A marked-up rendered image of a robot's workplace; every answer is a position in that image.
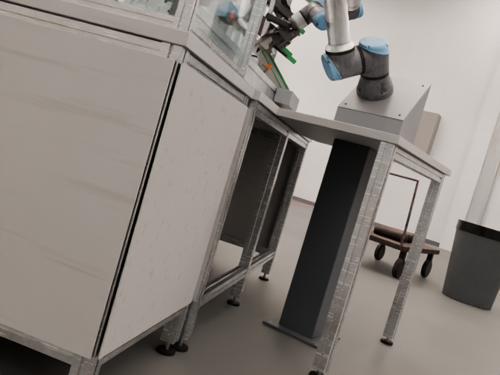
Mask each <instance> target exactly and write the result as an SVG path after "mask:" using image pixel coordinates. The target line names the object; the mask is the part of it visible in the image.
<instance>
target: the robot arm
mask: <svg viewBox="0 0 500 375"><path fill-rule="evenodd" d="M363 14H364V7H363V3H362V2H361V0H312V1H311V2H310V3H309V4H307V5H306V6H305V7H303V8H302V9H300V10H299V11H298V12H297V13H295V14H293V15H292V16H291V18H289V19H288V20H289V22H290V23H288V22H286V21H284V20H282V19H280V18H278V17H276V16H274V15H273V14H272V13H266V15H265V17H266V20H267V21H268V22H272V23H274V24H276V25H278V27H276V28H273V29H272V30H270V31H269V32H267V33H265V34H264V35H263V36H262V37H261V38H259V39H258V40H257V41H256V42H255V44H254V47H256V46H257V45H260V46H259V47H258V48H257V51H256V52H259V51H261V50H264V51H265V52H266V53H267V54H271V53H272V46H273V45H274V44H276V46H277V47H278V48H279V49H280V50H281V51H282V50H283V49H284V48H285V47H287V46H288V45H290V43H291V42H292V40H293V39H294V38H295V37H297V36H300V35H301V34H300V32H299V30H300V31H301V30H302V29H304V28H305V27H306V26H308V25H309V24H311V23H313V25H314V26H315V27H316V28H318V29H319V30H320V31H327V38H328V44H327V45H326V46H325V53H323V54H322V55H321V62H322V65H323V68H324V71H325V73H326V75H327V77H328V78H329V79H330V80H331V81H337V80H343V79H346V78H349V77H355V76H358V75H360V78H359V82H358V84H357V87H356V93H357V95H358V96H359V97H360V98H361V99H363V100H369V101H378V100H384V99H386V98H388V97H390V96H391V95H392V94H393V92H394V85H393V83H392V80H391V77H390V74H389V54H390V51H389V44H388V42H387V41H386V40H385V39H383V38H381V37H378V36H366V37H363V38H361V39H360V40H359V44H358V45H355V44H354V42H352V41H351V40H350V28H349V21H350V20H355V19H358V18H361V17H362V16H363ZM290 28H291V29H290Z"/></svg>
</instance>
